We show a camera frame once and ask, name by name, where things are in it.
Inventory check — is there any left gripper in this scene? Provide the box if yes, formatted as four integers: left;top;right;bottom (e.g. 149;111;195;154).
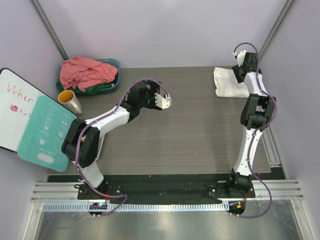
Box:
138;80;161;110

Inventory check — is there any white t shirt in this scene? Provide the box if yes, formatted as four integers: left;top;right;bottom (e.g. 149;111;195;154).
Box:
213;67;249;98

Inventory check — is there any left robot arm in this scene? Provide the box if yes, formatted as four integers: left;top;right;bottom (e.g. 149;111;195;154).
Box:
61;78;172;200

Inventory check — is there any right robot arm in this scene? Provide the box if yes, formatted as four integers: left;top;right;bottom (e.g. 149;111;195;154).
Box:
225;50;276;198

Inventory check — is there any teal laundry basket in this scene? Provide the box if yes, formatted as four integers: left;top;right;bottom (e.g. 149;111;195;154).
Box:
56;58;122;95

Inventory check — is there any green t shirt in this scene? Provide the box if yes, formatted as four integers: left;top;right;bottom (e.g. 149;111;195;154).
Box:
55;79;113;96

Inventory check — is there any red book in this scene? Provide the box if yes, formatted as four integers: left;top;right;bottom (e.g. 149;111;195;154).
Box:
95;133;105;160

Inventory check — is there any pink t shirt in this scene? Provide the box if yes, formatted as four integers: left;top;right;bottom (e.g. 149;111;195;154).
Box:
59;56;119;92

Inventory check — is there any yellow inside mug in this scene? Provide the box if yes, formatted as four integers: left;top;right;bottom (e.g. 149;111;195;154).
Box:
57;90;82;115

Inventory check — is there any teal mat sheet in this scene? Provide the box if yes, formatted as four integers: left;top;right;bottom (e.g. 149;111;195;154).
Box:
17;95;77;172

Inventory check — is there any whiteboard with red writing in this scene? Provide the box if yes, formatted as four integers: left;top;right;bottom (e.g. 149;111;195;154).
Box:
0;68;43;152

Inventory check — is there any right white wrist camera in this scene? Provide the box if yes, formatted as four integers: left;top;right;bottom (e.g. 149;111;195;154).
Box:
232;50;248;67

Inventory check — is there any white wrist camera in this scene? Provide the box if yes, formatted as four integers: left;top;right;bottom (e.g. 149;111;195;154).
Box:
232;50;248;67
154;93;172;110

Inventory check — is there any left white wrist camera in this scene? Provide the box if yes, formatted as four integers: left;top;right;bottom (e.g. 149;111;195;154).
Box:
154;93;172;110

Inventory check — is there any right corner aluminium post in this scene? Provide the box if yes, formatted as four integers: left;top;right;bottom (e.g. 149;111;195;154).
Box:
256;0;297;68

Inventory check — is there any corner aluminium post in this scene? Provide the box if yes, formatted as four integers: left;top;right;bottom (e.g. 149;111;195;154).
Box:
256;0;297;68
29;0;69;60

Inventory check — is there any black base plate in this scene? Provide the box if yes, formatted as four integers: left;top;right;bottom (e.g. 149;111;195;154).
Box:
76;174;256;205

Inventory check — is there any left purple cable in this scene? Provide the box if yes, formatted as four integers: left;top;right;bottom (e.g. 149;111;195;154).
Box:
74;78;172;217

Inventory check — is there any purple cable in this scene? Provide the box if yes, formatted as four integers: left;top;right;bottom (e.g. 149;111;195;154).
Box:
74;78;172;217
232;42;278;218

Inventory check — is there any white slotted cable duct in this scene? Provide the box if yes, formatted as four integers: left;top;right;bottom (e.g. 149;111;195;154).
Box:
42;202;229;212

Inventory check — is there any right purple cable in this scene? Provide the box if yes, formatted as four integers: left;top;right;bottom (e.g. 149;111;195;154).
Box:
232;42;278;218

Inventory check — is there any left corner aluminium post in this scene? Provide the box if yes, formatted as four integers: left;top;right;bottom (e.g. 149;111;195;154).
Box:
29;0;69;60

